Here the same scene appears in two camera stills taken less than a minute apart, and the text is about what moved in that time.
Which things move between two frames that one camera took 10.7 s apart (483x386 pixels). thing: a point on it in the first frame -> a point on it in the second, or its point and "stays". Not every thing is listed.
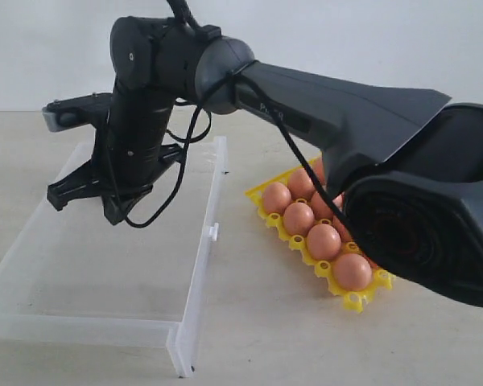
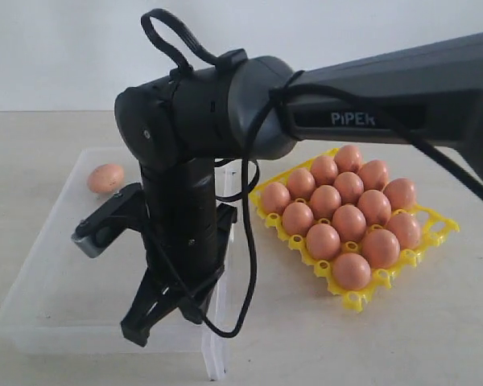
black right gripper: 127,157 -> 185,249
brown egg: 301,185 stays
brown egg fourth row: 324,241 stays
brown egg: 276,198 stays
